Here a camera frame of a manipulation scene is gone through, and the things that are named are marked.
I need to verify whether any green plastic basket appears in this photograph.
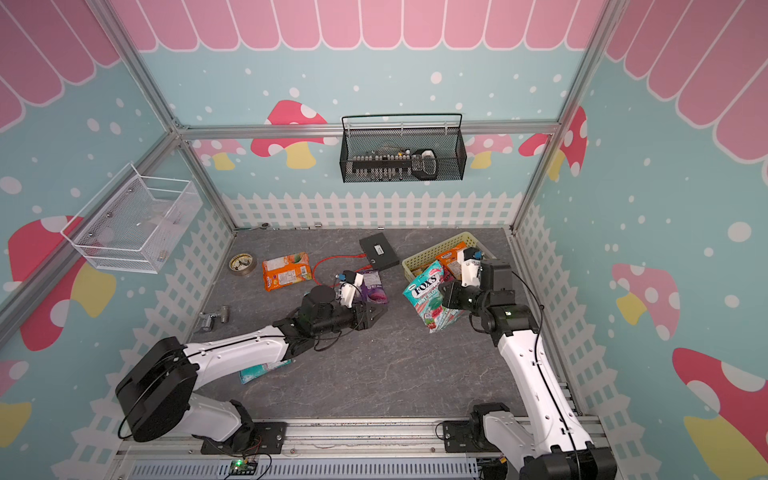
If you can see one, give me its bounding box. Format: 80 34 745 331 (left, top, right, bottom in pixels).
401 231 496 282

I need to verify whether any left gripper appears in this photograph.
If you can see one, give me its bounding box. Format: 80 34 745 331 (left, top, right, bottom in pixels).
313 298 388 336

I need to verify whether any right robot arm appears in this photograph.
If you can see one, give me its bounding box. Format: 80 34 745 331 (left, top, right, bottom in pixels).
440 258 618 479

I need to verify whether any purple candy bag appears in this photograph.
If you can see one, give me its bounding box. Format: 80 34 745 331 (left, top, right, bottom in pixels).
358 270 389 305

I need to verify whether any aluminium front rail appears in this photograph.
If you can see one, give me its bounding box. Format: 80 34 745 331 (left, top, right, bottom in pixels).
107 416 619 480

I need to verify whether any black wire wall basket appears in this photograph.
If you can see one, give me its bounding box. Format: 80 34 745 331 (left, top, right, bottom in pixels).
339 113 467 183

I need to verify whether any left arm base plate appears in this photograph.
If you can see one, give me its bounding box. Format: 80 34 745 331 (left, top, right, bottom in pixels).
200 422 288 457

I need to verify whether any teal Fox's candy bag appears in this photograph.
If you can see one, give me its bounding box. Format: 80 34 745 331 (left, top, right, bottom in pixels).
403 260 461 333

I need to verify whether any white wire wall basket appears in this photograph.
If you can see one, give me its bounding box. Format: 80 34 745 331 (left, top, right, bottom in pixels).
60 164 203 274

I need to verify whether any teal candy bag left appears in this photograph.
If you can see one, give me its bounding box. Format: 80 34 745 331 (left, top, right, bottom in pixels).
239 359 293 385

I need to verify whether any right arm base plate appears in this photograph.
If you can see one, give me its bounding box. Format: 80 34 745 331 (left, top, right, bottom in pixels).
438 411 533 453

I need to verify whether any red cable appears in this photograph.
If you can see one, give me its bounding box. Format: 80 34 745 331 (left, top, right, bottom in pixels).
310 253 374 289

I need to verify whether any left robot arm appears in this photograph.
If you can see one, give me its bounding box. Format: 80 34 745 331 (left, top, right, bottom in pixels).
115 284 387 457

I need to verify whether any orange candy bag far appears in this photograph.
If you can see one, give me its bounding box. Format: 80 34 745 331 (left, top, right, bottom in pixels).
262 252 313 292

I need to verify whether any orange mango candy bag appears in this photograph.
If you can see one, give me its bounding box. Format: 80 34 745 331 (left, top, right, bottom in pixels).
437 242 467 280

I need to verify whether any black box device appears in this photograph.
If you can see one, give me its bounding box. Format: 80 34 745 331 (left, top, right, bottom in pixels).
359 232 400 271

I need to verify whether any metal fitting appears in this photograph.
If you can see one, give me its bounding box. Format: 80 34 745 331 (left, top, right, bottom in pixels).
198 305 230 333

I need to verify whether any green circuit board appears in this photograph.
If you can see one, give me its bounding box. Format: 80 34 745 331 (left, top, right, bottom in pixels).
226 459 258 479

